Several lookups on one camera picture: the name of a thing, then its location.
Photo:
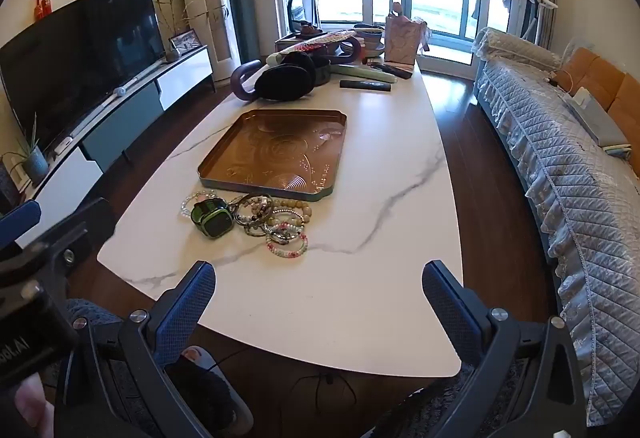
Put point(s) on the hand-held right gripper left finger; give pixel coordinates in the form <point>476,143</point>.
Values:
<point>185,313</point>

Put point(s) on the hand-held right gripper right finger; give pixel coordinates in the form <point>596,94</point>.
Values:
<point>450,313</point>

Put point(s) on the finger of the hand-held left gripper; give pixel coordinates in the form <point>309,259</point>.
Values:
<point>80,233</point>
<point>20,220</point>

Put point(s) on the green smartwatch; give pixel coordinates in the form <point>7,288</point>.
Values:
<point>215,219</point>

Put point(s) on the copper metal tray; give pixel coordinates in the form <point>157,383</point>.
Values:
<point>280,153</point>

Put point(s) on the person's left hand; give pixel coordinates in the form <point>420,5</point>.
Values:
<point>35,410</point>

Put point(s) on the aloe plant in grey pot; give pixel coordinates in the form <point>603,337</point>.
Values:
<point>35,168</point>

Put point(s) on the small white remote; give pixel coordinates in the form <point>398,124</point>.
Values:
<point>62,147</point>

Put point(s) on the grey rug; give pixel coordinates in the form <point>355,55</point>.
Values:
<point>425,413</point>

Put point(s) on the white and teal television cabinet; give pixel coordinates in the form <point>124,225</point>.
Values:
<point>125,118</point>

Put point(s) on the white rod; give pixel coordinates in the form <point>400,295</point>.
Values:
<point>135,80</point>

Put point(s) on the sofa with grey quilted cover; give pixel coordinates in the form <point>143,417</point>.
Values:
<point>575,198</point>

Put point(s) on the black flat television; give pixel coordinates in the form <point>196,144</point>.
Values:
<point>75,58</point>

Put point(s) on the tall thin plant in vase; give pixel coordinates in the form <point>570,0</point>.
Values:
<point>173,54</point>

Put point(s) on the purple curved cushion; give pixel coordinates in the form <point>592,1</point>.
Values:
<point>355,49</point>
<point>242,78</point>

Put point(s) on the black remote control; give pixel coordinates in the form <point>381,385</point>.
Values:
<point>365,86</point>

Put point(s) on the grey tissue box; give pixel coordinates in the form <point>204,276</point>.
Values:
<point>595,118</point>

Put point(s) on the dark slim remote control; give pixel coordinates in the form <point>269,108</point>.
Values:
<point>395,69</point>

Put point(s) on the pale green rod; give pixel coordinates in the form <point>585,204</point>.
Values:
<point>365,73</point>

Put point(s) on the black fluffy earmuffs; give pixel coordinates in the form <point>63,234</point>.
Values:
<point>285,78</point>

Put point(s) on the black round container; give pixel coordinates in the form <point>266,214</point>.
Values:
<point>322,70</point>

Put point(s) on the orange sofa cushion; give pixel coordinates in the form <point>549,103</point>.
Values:
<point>592,73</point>
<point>630,98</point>

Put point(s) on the pink gift bag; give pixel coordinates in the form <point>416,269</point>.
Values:
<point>400,38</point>

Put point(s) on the stacked ceramic bowls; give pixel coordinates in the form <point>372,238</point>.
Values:
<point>370,40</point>

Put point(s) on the patterned woven hand fan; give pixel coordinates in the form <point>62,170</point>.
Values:
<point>310,43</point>

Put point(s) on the white floor stand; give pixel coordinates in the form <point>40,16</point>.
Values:
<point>542,3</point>

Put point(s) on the small photo frame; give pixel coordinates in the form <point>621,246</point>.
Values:
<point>185,41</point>

